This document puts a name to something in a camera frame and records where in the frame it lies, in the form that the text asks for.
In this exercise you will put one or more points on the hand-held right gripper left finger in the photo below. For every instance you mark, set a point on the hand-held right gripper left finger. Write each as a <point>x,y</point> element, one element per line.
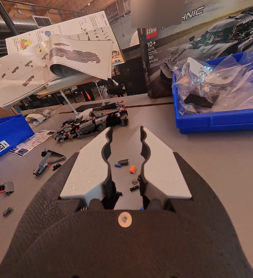
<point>87,169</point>

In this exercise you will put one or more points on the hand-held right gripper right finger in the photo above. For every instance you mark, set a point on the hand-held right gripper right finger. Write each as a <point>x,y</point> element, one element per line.
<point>165,173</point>

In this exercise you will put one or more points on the toy car model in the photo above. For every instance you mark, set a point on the toy car model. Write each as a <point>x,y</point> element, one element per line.
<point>91,123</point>

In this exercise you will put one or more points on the grey beam sub-assembly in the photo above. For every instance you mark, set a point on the grey beam sub-assembly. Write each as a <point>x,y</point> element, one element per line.
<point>40,167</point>

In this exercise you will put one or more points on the blue bin with square tag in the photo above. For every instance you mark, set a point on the blue bin with square tag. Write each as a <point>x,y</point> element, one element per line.
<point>9,130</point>

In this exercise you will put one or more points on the toy set box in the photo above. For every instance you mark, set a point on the toy set box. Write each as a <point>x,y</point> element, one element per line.
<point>156,71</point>

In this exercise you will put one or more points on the small black connector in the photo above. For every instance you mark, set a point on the small black connector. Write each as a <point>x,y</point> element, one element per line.
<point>56,166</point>

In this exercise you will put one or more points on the small grey plate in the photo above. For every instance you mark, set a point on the small grey plate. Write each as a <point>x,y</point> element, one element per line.
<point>134,181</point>

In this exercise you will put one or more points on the orange toy piece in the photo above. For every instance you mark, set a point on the orange toy piece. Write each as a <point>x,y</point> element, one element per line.
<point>132,169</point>

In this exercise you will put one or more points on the black curved slope piece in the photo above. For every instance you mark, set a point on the black curved slope piece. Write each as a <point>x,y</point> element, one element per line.
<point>123,162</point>

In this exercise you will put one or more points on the sticker sheet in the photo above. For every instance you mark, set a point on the sticker sheet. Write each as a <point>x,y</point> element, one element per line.
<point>29,143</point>

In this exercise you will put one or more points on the clear bag with paper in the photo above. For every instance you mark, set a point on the clear bag with paper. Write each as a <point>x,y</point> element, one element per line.
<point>38,117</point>

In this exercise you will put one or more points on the plain blue bin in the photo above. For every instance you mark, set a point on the plain blue bin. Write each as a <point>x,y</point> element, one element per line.
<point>215,121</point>

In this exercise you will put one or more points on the grey panel with black connector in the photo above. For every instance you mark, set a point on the grey panel with black connector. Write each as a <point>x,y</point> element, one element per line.
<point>9,187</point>

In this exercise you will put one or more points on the white book stand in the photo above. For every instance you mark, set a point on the white book stand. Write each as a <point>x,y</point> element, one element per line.
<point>70,82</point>

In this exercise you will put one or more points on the tan background table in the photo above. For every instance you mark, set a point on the tan background table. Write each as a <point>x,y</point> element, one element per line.
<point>44,91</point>

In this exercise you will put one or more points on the dark grey small piece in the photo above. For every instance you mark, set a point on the dark grey small piece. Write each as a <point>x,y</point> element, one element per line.
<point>7,212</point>

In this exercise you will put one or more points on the cardboard box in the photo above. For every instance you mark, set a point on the cardboard box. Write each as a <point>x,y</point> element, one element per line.
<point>0,114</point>

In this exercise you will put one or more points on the instruction booklet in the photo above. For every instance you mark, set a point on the instruction booklet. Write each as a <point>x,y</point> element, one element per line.
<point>78,52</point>

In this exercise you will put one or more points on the black column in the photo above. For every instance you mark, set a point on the black column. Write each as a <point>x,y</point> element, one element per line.
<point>5,17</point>

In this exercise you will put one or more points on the wall air vent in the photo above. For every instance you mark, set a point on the wall air vent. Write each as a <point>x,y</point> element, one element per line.
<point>42,21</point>

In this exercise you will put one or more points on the silver ventilation duct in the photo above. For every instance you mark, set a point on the silver ventilation duct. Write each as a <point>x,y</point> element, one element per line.
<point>9,23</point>

